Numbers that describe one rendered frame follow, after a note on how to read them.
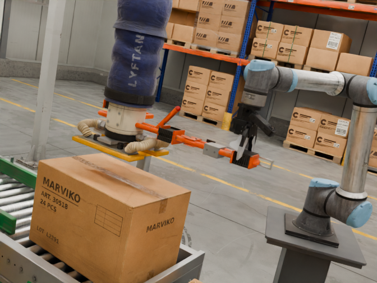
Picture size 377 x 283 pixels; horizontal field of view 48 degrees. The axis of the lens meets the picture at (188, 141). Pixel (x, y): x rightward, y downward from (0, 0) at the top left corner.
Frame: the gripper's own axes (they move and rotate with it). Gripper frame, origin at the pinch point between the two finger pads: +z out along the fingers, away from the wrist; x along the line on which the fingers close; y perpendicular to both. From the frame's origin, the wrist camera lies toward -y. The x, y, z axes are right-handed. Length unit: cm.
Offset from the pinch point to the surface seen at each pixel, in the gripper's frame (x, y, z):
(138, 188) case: 5, 43, 27
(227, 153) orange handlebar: 3.5, 5.9, 0.0
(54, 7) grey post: -155, 307, -48
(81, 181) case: 22, 60, 27
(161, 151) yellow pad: -7.2, 43.1, 11.9
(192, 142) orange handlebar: 3.8, 22.0, 0.3
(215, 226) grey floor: -201, 95, 122
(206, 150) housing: 4.0, 14.9, 1.4
